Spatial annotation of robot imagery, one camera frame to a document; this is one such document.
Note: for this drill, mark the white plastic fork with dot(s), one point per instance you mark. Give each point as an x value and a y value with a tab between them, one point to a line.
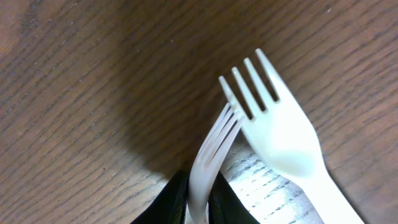
209	160
284	138

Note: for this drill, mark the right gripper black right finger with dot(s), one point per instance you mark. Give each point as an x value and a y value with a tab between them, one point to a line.
224	205

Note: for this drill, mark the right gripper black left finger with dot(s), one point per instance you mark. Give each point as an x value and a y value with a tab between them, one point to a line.
169	207

